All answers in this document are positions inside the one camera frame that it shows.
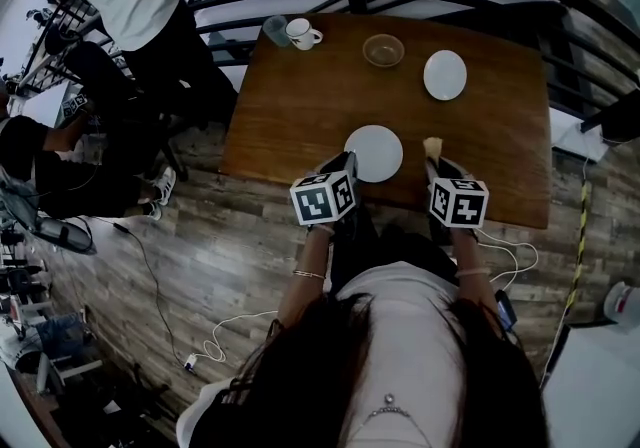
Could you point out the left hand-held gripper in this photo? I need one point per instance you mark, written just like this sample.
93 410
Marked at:
320 201

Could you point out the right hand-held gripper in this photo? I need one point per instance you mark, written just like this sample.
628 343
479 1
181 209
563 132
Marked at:
457 203

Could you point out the big white plate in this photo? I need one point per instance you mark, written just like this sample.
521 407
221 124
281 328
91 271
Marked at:
375 153
445 75

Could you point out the person's left forearm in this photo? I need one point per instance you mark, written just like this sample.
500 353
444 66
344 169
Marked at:
310 261

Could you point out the person's right forearm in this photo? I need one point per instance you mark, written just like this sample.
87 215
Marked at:
470 256

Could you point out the person's black trousers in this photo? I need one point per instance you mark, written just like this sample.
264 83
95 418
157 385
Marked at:
395 251

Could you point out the pink wristband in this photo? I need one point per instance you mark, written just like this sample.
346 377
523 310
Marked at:
471 272

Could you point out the beige bowl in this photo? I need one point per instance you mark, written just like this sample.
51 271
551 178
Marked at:
383 51

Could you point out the white mug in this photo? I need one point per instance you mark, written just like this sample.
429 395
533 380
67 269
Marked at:
300 33

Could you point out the white sheet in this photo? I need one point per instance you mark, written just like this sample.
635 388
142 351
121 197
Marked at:
580 138

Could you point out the yellow black striped tape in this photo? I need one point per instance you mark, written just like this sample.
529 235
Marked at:
581 216

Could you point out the translucent green cup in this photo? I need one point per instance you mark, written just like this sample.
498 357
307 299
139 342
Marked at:
275 31

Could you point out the dark phone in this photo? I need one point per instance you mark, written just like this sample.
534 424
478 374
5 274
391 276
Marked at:
505 311

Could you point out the person's white shirt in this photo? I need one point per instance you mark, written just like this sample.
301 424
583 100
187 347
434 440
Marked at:
415 336

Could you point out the white plastic jug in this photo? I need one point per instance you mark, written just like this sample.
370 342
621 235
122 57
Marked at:
622 301

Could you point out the white charger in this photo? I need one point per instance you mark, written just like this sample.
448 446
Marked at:
190 362

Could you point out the black office chair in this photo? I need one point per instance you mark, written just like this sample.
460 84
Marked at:
110 71

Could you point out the white cabinet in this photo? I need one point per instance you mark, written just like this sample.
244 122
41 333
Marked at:
595 386

